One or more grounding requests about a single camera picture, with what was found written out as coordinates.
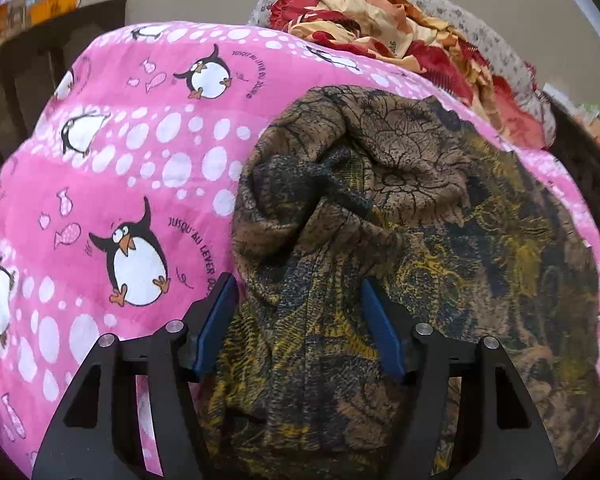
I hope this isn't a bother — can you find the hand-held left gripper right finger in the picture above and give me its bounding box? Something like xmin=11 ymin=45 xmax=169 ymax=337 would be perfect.
xmin=360 ymin=278 xmax=563 ymax=480

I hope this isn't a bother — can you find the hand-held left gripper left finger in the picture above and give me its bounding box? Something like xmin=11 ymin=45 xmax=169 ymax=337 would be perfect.
xmin=31 ymin=272 xmax=241 ymax=480

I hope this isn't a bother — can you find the brown patterned cloth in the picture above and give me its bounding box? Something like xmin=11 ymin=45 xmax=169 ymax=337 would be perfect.
xmin=200 ymin=85 xmax=600 ymax=478

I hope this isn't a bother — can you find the pink penguin print blanket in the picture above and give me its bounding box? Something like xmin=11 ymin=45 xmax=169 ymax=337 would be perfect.
xmin=0 ymin=20 xmax=600 ymax=478

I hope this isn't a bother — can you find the red and orange floral blanket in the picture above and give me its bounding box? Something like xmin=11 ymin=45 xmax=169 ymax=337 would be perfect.
xmin=267 ymin=0 xmax=548 ymax=143

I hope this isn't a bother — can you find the grey floral pillow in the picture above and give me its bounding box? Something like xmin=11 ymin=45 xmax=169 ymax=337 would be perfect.
xmin=247 ymin=0 xmax=558 ymax=150

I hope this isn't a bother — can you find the dark wooden bed frame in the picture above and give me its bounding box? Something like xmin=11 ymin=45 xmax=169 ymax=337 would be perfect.
xmin=0 ymin=0 xmax=128 ymax=188

